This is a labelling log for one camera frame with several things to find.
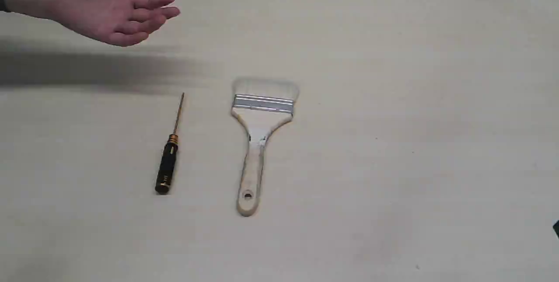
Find open human hand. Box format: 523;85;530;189
1;0;180;47

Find black gold screwdriver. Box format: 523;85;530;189
154;93;184;195

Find wooden paint brush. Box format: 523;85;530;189
231;77;300;217

